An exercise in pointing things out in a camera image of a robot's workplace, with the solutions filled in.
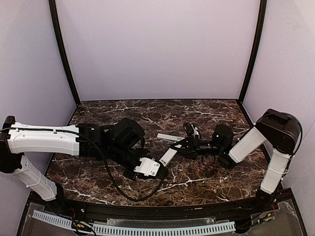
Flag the white remote control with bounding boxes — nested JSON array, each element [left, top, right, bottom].
[[159, 148, 177, 167]]

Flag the white remote battery cover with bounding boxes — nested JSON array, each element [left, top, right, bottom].
[[157, 133, 184, 142]]

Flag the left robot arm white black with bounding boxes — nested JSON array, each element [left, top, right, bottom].
[[0, 116, 157, 202]]

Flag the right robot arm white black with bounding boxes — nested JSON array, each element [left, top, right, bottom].
[[171, 109, 303, 207]]

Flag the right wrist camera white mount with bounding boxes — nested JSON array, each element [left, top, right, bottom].
[[183, 122, 201, 140]]

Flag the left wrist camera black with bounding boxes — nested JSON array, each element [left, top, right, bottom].
[[133, 157, 168, 179]]

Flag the black front rail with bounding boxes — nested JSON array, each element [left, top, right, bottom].
[[65, 198, 257, 221]]

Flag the grey slotted cable duct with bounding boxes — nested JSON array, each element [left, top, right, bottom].
[[32, 210, 236, 236]]

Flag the right black frame post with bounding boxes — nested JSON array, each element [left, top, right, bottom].
[[238, 0, 267, 104]]

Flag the black frame post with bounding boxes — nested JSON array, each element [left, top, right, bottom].
[[48, 0, 81, 106], [238, 0, 267, 104]]

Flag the left black frame post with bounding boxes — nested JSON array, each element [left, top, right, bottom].
[[48, 0, 81, 106]]

